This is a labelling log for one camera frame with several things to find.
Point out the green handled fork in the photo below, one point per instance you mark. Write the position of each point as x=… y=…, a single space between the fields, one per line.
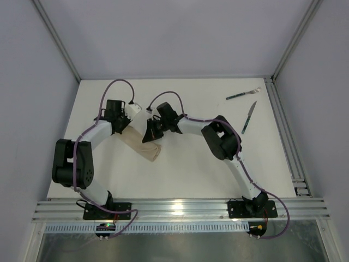
x=256 y=90

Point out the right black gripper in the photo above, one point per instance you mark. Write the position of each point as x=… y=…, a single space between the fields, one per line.
x=154 y=127

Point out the slotted grey cable duct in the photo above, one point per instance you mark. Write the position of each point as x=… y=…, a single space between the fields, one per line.
x=150 y=227

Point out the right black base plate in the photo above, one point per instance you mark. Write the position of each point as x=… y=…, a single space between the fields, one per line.
x=238 y=209

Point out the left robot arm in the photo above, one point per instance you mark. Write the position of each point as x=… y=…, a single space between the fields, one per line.
x=73 y=165

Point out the beige cloth napkin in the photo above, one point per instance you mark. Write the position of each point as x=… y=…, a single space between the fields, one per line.
x=148 y=150

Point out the aluminium frame post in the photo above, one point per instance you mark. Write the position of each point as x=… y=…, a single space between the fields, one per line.
x=301 y=28
x=37 y=4

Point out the right aluminium frame post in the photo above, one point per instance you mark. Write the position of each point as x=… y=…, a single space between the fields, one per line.
x=301 y=28

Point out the aluminium rail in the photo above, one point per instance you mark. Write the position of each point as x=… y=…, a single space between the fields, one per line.
x=295 y=166
x=176 y=210

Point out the controller board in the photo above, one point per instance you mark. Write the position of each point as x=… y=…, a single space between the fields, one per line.
x=256 y=229
x=105 y=230

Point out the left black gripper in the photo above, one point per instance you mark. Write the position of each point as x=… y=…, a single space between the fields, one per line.
x=121 y=124

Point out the left controller board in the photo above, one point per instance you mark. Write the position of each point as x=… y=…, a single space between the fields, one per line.
x=105 y=230

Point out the right controller board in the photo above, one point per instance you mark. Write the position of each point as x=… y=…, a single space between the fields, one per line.
x=256 y=229

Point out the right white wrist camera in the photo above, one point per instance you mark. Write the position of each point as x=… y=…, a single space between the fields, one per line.
x=152 y=112

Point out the aluminium right side rail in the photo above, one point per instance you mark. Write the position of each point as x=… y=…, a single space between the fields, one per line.
x=295 y=166

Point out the aluminium front rail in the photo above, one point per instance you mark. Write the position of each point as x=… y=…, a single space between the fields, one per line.
x=176 y=210

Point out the left aluminium frame post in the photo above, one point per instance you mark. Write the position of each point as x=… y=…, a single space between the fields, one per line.
x=37 y=4

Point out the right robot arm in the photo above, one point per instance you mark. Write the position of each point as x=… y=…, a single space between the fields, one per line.
x=225 y=145

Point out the green handled knife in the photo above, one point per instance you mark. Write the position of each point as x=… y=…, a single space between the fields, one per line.
x=251 y=110

